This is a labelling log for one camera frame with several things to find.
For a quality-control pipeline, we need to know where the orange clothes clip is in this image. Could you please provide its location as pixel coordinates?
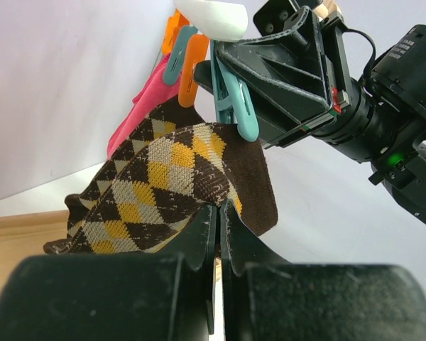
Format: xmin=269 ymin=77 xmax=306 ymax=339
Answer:
xmin=178 ymin=33 xmax=209 ymax=108
xmin=161 ymin=9 xmax=190 ymax=55

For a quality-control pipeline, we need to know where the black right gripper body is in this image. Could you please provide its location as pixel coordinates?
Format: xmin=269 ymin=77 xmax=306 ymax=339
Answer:
xmin=253 ymin=1 xmax=369 ymax=148

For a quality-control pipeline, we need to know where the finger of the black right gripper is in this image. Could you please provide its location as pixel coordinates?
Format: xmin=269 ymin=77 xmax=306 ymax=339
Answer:
xmin=194 ymin=7 xmax=332 ymax=142

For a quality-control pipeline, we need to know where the brown yellow argyle sock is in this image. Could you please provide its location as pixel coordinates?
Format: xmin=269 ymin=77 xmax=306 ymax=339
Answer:
xmin=43 ymin=123 xmax=278 ymax=254
xmin=102 ymin=97 xmax=204 ymax=177

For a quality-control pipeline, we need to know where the white plastic clip hanger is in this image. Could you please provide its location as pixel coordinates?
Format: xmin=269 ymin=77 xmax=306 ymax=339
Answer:
xmin=173 ymin=0 xmax=249 ymax=42

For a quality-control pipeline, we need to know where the magenta pink cloth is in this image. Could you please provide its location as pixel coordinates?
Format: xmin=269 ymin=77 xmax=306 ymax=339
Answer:
xmin=106 ymin=53 xmax=180 ymax=158

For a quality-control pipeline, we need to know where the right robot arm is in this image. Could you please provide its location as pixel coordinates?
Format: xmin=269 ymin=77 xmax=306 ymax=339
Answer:
xmin=195 ymin=1 xmax=426 ymax=224

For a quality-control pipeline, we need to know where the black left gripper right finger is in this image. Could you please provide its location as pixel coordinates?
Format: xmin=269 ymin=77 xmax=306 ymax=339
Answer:
xmin=218 ymin=203 xmax=426 ymax=340

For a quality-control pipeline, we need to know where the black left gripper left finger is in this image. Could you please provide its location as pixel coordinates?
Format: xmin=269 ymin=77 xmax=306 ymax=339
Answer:
xmin=0 ymin=207 xmax=217 ymax=340

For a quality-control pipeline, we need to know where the teal clothes clip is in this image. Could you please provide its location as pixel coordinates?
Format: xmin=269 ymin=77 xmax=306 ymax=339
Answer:
xmin=163 ymin=25 xmax=198 ymax=86
xmin=210 ymin=40 xmax=259 ymax=142

